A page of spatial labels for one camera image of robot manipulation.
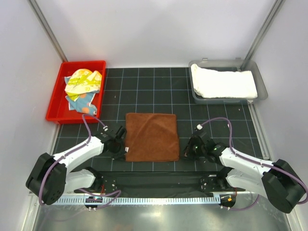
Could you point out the aluminium frame post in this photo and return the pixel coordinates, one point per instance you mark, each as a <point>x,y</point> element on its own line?
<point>263,30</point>
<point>48,30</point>

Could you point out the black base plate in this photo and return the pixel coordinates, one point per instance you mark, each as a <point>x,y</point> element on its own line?
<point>163,184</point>

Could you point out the brown towel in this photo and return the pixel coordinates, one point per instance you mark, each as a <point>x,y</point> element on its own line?
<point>152,137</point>

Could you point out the white towel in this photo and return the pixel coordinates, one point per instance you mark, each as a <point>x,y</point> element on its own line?
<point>212,84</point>

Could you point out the colourful patterned towel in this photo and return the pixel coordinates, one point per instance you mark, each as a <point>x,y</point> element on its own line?
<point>83,104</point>

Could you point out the right aluminium frame post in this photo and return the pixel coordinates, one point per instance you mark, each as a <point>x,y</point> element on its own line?
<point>263,30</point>

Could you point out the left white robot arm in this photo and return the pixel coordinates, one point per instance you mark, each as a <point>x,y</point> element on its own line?
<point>54,175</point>

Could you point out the red plastic bin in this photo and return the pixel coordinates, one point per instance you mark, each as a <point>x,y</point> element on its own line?
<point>58,110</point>

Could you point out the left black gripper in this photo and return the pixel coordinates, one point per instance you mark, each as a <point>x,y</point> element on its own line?
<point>120,155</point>

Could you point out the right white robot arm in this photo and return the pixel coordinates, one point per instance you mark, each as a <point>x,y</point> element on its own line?
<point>275,181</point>

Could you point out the yellow green patterned towel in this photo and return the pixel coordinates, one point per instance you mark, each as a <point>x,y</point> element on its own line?
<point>81,82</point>

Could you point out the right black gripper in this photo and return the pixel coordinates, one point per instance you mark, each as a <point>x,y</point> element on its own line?
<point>187,153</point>

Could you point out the slotted cable duct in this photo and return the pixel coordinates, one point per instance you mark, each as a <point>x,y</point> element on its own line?
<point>90,200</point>

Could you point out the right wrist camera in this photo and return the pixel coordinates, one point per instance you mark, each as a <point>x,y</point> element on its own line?
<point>199,127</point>

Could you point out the clear plastic container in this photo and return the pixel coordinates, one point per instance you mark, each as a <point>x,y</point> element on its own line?
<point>230,65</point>

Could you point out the left aluminium frame post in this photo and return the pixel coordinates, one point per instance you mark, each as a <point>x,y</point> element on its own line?
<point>48,30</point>

